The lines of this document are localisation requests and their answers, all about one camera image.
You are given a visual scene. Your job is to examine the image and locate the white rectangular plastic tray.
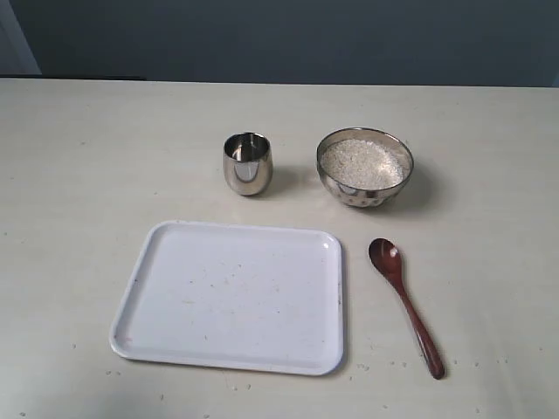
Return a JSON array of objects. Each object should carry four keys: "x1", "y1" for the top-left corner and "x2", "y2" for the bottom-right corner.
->
[{"x1": 109, "y1": 221, "x2": 344, "y2": 376}]

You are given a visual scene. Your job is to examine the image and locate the small steel cup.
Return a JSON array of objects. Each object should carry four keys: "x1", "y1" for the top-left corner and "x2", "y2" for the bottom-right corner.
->
[{"x1": 223, "y1": 132, "x2": 273, "y2": 196}]

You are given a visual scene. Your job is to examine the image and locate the dark red wooden spoon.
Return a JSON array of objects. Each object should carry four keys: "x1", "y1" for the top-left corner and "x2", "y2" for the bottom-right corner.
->
[{"x1": 368, "y1": 237, "x2": 445, "y2": 380}]

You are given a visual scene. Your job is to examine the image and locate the steel bowl of rice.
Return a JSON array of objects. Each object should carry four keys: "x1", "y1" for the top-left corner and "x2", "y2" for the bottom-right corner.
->
[{"x1": 316, "y1": 127, "x2": 415, "y2": 208}]

